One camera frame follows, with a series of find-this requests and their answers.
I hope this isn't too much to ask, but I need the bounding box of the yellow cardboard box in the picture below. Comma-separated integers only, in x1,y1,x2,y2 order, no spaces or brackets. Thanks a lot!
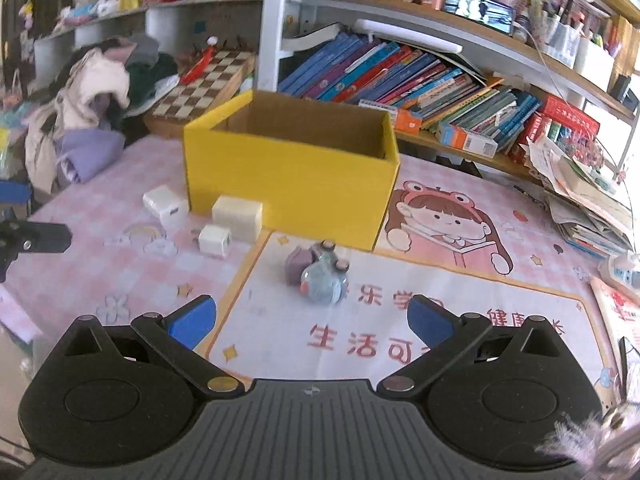
182,89,401,252

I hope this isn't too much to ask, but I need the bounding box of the white storage bin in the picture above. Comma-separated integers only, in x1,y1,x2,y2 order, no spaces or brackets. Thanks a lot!
574,35,616,92

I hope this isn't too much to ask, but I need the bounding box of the pink checkered desktop cloth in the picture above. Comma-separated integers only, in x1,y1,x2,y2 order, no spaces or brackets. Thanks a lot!
0,132,640,411

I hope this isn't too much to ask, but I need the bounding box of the white wooden bookshelf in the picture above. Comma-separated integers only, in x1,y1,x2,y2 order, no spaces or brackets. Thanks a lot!
30,0,640,181

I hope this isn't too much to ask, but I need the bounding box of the row of books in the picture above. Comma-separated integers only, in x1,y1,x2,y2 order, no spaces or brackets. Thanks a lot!
277,22,543,153

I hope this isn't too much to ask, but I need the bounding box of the red gift box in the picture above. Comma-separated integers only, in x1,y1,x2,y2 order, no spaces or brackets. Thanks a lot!
537,94,601,136

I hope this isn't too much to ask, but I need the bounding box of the purple cube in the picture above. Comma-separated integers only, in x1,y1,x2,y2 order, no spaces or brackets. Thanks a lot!
285,246,316,287

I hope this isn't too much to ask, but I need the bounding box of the fuzzy lilac fabric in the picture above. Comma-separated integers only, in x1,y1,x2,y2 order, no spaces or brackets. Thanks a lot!
534,375,640,480

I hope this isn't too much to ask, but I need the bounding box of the clear pen holder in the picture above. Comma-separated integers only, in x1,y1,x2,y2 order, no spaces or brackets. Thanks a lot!
542,17,581,68

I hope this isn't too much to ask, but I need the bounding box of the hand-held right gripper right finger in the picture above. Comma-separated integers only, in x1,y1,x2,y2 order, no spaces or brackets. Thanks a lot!
376,295,576,400

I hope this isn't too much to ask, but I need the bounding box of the grey corked bottle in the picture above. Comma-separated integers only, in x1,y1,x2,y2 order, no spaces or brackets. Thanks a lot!
309,240,337,263

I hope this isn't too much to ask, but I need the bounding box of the white square charger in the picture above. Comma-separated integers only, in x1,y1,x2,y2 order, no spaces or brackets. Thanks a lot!
143,185,190,233

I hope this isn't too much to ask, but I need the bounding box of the white desk lamp bar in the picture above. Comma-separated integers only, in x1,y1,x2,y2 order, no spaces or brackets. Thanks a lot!
354,19,463,54

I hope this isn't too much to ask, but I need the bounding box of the small white plug charger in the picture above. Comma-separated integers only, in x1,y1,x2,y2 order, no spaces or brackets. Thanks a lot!
191,225,233,260

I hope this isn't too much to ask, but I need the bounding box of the black smartphone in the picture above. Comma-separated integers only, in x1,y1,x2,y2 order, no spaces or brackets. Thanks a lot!
618,335,640,401

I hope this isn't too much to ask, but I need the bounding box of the white power strip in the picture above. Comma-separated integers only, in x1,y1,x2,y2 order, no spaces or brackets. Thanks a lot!
600,252,640,291

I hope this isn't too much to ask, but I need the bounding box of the stack of papers and booklets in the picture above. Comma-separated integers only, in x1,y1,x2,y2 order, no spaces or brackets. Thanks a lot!
525,132,638,261

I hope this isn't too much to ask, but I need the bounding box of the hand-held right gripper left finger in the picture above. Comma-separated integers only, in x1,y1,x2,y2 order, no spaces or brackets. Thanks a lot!
50,296,245,401

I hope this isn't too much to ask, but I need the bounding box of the white orange carton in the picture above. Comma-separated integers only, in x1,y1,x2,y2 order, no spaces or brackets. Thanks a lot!
436,122,499,158

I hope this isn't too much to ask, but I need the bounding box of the cream rectangular block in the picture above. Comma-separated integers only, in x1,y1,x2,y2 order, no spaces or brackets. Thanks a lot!
211,195,264,242

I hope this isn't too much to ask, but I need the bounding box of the pile of clothes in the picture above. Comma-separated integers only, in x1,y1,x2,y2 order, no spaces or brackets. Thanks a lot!
22,35,181,196

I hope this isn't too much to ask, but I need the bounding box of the smartphone with lit screen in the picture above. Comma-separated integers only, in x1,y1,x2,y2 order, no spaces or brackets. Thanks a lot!
444,0,516,36

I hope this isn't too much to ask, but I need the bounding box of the small orange box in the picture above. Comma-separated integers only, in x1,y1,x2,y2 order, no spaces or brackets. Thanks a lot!
392,107,423,135

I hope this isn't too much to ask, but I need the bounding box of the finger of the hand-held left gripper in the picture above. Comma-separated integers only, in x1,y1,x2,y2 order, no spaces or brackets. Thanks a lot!
0,182,32,207
0,220,72,283

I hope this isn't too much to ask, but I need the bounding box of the wooden chessboard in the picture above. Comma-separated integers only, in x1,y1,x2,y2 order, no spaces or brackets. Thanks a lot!
145,49,257,140

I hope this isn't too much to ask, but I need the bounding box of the pink printed booklet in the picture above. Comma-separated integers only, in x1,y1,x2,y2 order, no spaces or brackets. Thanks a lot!
590,276,640,361

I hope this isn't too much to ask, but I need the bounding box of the blue round corked bottle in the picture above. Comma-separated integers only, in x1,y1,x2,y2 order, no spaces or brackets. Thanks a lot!
300,252,350,307

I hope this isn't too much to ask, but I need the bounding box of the black shelf device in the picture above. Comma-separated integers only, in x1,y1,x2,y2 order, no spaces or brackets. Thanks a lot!
610,74,640,113

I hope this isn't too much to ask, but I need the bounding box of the red tassel ornament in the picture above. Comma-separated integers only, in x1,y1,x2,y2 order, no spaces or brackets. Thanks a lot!
180,36,220,85

